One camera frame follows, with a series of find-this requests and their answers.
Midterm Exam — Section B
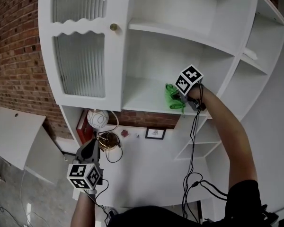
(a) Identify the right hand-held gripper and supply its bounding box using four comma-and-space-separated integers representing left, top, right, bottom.
175, 64, 204, 110

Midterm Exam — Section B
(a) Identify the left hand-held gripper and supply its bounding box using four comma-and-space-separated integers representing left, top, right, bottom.
66, 140, 104, 194

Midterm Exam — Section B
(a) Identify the green cloth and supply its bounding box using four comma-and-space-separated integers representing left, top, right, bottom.
165, 83, 187, 114

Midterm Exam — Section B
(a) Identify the white shelf cabinet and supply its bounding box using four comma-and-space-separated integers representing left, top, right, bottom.
37, 0, 284, 161

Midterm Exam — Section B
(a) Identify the person's left forearm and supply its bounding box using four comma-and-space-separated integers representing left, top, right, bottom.
70, 192, 97, 227

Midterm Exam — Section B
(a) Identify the person's right forearm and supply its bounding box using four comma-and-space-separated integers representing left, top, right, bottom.
188, 84, 257, 192

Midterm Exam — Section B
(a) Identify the white table top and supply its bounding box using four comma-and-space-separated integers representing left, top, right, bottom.
61, 124, 230, 209

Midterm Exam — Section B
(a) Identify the red book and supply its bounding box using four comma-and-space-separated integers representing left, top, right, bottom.
76, 116, 94, 145

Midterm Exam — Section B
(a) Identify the globe table lamp brass base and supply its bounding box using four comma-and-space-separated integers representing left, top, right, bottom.
87, 108, 121, 151

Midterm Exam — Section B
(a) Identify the black framed picture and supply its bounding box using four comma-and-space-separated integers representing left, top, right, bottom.
145, 127, 167, 140

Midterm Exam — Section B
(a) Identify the white fluffy cloth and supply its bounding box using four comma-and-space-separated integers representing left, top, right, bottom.
242, 48, 258, 60

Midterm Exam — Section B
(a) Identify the white ribbed glass cabinet door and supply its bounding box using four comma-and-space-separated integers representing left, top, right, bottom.
38, 0, 131, 112

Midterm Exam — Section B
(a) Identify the white panel board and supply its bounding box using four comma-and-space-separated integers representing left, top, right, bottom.
0, 105, 56, 184

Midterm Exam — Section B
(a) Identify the person's black clothing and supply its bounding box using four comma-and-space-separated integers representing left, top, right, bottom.
107, 180, 279, 227

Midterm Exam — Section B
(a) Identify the lamp cable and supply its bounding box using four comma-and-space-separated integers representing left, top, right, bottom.
105, 140, 124, 164

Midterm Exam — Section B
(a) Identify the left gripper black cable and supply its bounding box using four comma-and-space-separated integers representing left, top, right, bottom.
93, 178, 110, 223

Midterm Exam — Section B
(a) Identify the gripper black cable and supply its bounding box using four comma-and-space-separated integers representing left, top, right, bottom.
93, 178, 110, 223
181, 84, 228, 222

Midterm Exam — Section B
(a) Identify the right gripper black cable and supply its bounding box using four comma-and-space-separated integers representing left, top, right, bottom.
181, 84, 228, 222

